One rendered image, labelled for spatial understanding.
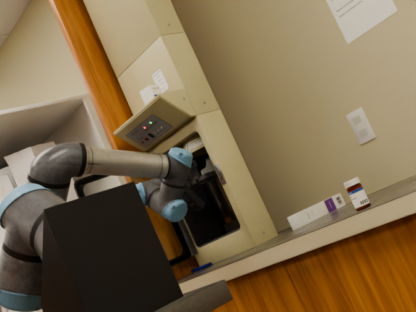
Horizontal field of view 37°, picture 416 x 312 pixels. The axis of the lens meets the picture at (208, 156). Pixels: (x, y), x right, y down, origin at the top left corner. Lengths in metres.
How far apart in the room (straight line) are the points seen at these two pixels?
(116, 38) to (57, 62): 1.25
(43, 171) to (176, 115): 0.55
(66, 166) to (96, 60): 0.81
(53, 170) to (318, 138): 1.02
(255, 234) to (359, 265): 0.66
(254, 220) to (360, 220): 0.75
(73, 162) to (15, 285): 0.48
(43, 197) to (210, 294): 0.39
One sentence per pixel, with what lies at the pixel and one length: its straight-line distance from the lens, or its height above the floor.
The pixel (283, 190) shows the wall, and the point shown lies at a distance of 2.46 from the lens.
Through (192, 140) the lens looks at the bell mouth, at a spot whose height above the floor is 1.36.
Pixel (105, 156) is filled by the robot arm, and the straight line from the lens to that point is 1.76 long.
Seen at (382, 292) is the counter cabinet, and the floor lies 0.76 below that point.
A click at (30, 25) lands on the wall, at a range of 3.77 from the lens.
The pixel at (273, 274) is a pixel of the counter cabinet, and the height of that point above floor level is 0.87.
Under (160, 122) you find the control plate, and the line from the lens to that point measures 2.11.
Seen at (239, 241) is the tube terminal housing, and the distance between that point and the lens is 2.07.
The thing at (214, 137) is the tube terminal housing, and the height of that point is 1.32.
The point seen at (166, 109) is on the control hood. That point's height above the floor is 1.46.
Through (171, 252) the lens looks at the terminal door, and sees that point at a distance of 2.22.
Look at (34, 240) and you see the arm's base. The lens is 1.25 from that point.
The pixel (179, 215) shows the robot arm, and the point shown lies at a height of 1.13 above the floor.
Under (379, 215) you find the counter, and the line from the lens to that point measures 1.33.
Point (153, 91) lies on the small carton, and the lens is 2.10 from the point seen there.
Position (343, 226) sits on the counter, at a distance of 1.39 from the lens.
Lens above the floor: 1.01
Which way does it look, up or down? 7 degrees up
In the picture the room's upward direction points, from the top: 24 degrees counter-clockwise
